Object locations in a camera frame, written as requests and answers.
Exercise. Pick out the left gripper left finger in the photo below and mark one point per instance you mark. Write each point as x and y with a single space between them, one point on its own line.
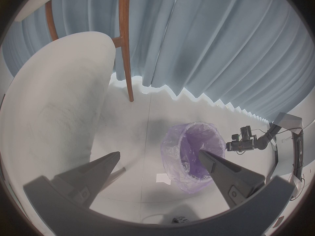
93 178

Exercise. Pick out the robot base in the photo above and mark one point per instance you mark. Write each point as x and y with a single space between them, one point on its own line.
181 220

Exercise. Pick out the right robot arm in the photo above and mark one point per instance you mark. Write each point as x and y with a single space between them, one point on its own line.
288 119

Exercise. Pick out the purple plastic bag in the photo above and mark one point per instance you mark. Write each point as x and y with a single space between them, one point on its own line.
196 144

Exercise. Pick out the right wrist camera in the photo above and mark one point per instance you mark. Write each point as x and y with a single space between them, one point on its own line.
235 137

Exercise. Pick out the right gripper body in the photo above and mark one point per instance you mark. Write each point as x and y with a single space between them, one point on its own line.
242 146

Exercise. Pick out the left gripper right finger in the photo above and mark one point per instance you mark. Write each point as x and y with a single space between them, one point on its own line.
228 178

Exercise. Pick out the white trash bin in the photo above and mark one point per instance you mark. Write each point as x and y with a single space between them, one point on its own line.
169 154

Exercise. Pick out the white padded wooden chair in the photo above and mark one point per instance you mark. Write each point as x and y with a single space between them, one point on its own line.
56 102

